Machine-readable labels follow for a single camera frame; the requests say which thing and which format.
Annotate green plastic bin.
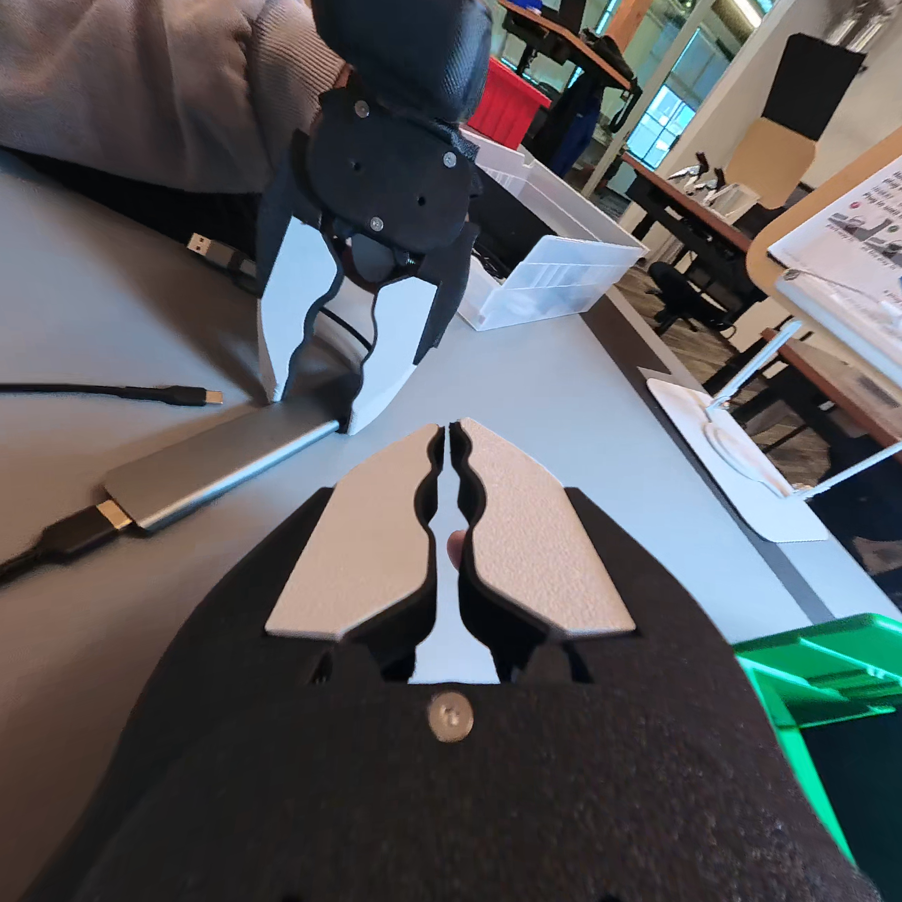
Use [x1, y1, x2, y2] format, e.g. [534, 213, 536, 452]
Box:
[733, 612, 902, 875]

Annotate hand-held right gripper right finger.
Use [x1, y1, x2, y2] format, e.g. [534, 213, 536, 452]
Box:
[448, 417, 637, 683]

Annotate grey usb hub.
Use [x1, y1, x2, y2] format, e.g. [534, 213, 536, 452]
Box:
[102, 405, 348, 531]

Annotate black and tan cardboard panel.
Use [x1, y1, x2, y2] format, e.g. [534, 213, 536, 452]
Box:
[724, 31, 868, 210]

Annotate grey hub cable with plug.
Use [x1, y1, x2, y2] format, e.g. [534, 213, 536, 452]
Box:
[187, 231, 374, 353]

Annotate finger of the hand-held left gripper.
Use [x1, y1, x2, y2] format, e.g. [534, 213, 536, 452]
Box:
[344, 271, 436, 435]
[256, 213, 348, 408]

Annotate white document stand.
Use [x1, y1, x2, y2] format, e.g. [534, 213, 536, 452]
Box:
[638, 271, 902, 545]

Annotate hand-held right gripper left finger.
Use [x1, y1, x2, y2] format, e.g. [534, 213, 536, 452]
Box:
[264, 423, 448, 683]

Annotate brown top desk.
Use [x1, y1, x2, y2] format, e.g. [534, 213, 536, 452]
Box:
[761, 331, 902, 441]

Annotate clear plastic bin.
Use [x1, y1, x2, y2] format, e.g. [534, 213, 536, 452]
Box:
[457, 127, 649, 332]

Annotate black braided usb cable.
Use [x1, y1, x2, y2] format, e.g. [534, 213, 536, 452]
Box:
[0, 382, 225, 586]

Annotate wooden clipboard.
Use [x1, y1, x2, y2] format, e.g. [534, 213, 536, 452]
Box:
[746, 127, 902, 371]

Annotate black office chair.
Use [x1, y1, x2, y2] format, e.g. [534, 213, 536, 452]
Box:
[648, 261, 741, 335]

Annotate person's left forearm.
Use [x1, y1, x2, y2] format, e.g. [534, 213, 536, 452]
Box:
[0, 0, 351, 197]

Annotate printed instruction sheet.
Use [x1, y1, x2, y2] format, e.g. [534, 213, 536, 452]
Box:
[768, 155, 902, 283]

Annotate wooden desk black legs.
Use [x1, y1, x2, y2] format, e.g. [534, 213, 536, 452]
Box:
[620, 151, 776, 297]

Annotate wooden standing desk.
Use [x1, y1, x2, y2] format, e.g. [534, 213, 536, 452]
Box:
[497, 0, 642, 93]

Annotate red plastic bin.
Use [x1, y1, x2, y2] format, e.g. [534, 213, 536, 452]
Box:
[465, 55, 554, 149]

